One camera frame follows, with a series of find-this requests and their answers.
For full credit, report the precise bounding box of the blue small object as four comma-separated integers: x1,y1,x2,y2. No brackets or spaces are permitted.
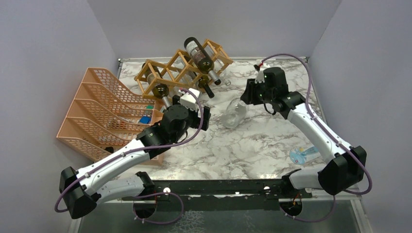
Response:
139,116,152,124

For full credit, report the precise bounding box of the dark green wine bottle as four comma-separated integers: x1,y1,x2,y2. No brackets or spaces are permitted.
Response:
188,70,215,99

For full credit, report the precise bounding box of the clear bottle silver cap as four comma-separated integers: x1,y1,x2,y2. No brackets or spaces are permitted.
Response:
221,98,248,129

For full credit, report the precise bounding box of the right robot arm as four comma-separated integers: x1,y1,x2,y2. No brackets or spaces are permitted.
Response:
240,67,367,198

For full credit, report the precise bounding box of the peach plastic file rack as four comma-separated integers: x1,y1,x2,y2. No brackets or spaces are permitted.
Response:
57,67,163,162

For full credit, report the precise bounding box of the peach desk organizer tray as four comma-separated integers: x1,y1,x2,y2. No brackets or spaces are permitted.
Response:
137,103,167,166

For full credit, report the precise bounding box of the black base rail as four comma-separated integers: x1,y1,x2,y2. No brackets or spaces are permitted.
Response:
106,178,358,213

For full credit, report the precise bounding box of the wooden wine rack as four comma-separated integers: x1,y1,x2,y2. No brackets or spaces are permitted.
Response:
134,39,233,99

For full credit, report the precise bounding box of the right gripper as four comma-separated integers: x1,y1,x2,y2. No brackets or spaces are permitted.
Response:
241,78,275,105

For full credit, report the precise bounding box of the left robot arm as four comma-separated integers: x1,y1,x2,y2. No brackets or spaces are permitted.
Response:
54,104,211,219

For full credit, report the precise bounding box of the blue white packaged item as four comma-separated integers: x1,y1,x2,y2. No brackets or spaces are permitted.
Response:
289,146,321,165

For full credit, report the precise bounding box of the clear square glass bottle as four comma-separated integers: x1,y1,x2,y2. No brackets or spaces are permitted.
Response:
206,46,231,86

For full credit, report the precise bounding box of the green wine bottle front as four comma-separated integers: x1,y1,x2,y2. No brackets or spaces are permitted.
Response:
143,68,172,111

